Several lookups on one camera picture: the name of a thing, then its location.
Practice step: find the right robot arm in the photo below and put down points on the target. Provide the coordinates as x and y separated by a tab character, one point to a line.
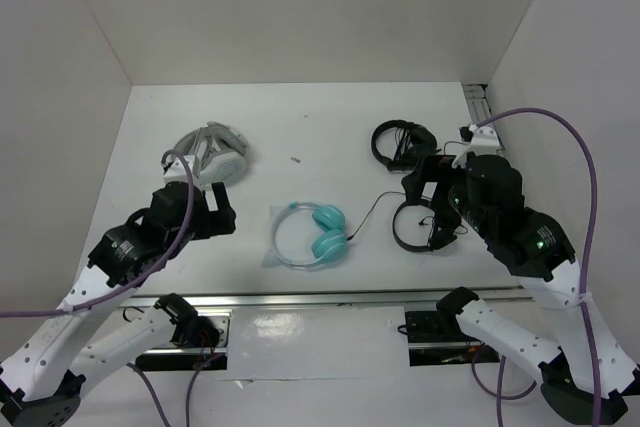
583	374

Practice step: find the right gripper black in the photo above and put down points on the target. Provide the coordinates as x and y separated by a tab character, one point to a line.
437	167

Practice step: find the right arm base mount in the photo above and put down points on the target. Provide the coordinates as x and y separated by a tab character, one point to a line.
432	343

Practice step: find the grey white gaming headset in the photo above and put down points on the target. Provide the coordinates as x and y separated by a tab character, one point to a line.
215	153

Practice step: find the black unwrapped headphones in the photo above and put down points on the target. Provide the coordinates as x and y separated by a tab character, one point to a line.
423	227

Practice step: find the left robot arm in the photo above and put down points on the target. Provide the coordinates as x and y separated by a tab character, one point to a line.
44	381

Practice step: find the black wrapped headphones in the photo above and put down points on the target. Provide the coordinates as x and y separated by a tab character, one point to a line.
413	141

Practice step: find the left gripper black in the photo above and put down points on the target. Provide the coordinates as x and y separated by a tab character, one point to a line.
218	221

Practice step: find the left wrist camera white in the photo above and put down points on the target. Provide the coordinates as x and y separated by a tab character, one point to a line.
174	171

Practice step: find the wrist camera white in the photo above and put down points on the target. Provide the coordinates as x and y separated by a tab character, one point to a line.
478	141
174	171

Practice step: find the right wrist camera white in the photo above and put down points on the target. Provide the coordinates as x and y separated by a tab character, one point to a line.
478	141

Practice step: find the teal cat ear headphones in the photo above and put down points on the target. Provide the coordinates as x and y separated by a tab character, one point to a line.
329	247

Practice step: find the aluminium rail at right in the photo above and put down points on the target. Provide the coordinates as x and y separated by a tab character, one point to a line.
479	110

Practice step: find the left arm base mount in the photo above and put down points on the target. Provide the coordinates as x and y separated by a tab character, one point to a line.
207	341

